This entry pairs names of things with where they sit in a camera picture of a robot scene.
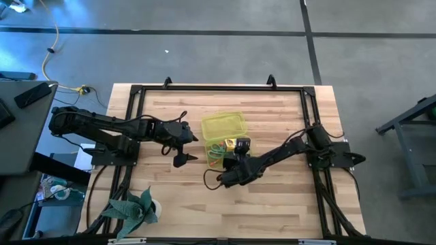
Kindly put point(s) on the yellow-green clear plastic case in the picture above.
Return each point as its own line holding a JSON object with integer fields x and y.
{"x": 223, "y": 127}

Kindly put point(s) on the black flat device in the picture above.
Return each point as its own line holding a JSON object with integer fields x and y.
{"x": 17, "y": 75}

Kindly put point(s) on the black desk leg beam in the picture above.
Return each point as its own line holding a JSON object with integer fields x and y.
{"x": 61, "y": 169}

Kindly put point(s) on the clutter with tape roll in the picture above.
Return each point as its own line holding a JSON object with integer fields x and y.
{"x": 59, "y": 192}

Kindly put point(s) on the black aluminium table frame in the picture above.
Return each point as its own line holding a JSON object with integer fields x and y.
{"x": 221, "y": 88}

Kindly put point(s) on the black keyboard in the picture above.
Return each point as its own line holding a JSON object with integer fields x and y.
{"x": 5, "y": 114}

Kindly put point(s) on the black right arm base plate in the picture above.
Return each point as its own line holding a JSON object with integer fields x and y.
{"x": 344, "y": 158}

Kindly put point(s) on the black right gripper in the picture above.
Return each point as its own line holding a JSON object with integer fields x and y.
{"x": 240, "y": 171}

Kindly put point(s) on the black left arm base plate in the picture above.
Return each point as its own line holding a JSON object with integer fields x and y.
{"x": 109, "y": 158}

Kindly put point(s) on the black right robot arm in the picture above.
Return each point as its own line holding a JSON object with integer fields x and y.
{"x": 289, "y": 148}

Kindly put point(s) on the grey metal cart frame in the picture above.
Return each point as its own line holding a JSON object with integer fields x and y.
{"x": 407, "y": 153}

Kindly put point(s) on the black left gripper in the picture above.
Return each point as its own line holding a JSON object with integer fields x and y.
{"x": 172, "y": 132}

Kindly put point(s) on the orange pencil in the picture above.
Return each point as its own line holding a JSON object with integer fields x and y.
{"x": 214, "y": 164}

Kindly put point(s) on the green leafy plant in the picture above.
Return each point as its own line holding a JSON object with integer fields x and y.
{"x": 131, "y": 211}

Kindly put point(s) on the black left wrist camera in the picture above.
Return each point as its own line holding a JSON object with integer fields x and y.
{"x": 180, "y": 160}

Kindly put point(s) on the white plant pot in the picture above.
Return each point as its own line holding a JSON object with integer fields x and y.
{"x": 157, "y": 207}

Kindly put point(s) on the grey desk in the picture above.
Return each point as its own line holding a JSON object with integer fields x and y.
{"x": 24, "y": 143}

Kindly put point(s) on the black phone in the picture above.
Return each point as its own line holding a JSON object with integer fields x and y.
{"x": 32, "y": 95}

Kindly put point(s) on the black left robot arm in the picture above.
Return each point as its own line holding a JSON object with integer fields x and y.
{"x": 98, "y": 124}

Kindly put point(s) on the silver bracket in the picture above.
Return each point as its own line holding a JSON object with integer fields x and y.
{"x": 316, "y": 242}
{"x": 126, "y": 241}

